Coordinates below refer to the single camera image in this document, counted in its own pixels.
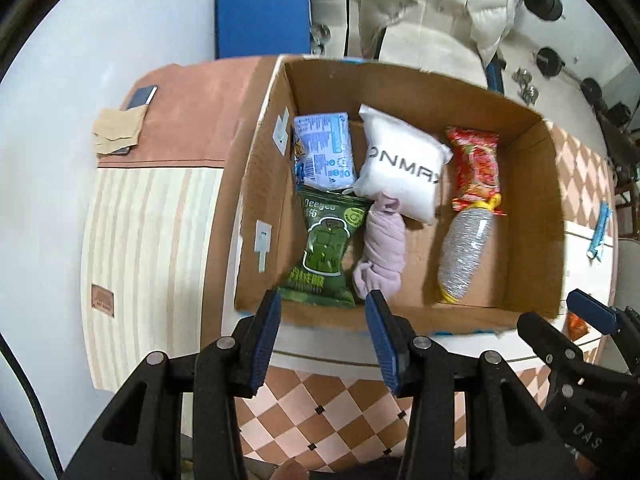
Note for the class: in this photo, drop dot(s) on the red snack packet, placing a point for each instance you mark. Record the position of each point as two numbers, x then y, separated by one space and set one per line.
475 153

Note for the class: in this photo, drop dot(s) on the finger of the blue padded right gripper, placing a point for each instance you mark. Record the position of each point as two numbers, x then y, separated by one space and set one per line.
592 311

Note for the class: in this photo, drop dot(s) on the floor barbell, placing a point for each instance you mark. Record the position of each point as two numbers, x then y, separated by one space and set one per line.
551 65

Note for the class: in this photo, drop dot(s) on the silver steel wool scrubber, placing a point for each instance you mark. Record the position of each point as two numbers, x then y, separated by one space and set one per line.
463 246

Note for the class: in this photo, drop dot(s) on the smartphone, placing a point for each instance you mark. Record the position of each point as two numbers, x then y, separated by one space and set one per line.
142 96

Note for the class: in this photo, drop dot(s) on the blue long snack packet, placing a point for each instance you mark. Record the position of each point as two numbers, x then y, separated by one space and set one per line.
597 241

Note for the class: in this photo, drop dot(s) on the beige folded cloth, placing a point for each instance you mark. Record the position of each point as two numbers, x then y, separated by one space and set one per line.
117 129

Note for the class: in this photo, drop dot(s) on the orange panda snack packet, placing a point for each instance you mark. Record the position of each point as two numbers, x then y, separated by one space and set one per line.
576 327

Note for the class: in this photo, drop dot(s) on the light blue tissue pack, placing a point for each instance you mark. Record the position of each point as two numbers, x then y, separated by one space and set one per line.
323 157

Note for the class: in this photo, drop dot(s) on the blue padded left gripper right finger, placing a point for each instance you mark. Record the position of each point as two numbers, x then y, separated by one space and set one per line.
389 342

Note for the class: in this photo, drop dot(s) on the pink and striped blanket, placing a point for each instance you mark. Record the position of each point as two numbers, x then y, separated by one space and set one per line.
145 263

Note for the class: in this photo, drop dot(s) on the green snack packet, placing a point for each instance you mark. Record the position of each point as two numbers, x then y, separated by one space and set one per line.
331 220

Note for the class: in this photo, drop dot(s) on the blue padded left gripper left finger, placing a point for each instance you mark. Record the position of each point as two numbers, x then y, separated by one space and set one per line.
262 336

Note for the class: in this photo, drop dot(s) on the white puffer jacket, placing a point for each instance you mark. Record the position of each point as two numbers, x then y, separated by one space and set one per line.
482 24

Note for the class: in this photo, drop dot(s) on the mauve socks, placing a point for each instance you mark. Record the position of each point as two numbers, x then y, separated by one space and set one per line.
384 245

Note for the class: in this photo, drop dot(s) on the chrome dumbbell pair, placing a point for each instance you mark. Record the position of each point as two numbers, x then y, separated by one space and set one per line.
527 91

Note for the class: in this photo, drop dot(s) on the white ONMAX pouch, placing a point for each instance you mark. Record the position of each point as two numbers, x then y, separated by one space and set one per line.
402 161

